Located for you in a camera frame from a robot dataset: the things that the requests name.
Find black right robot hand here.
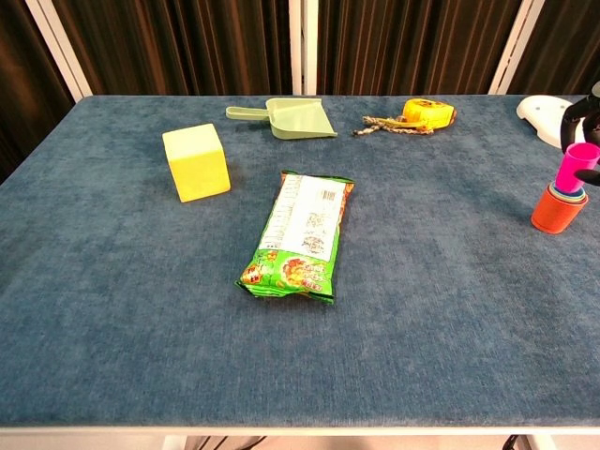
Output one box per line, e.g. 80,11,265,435
560,80,600,187

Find pink plastic cup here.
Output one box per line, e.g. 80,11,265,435
555,142,600,190

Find light blue plastic cup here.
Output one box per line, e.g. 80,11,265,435
548,185,586,202

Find dark purple plastic cup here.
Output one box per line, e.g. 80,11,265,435
546,185,590,206

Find large orange plastic cup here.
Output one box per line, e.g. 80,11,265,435
530,183,590,234

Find dark brown curtain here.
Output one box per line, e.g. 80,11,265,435
317,0,524,97
51,0,294,97
508,0,600,97
0,0,76,184

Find yellow tape measure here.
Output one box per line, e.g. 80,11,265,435
401,97,458,130

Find light green plastic dustpan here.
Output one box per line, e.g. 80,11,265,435
225,97,338,142

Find green snack bag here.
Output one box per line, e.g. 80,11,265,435
234,170,356,307

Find yellow cube box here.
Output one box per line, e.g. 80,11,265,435
161,123,233,203

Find blue fabric tablecloth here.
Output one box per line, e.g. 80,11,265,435
0,95,600,428

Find white frame post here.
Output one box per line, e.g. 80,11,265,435
288,0,320,97
25,0,94,102
487,0,548,97

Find braided rope strap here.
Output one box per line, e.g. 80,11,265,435
352,115,435,138

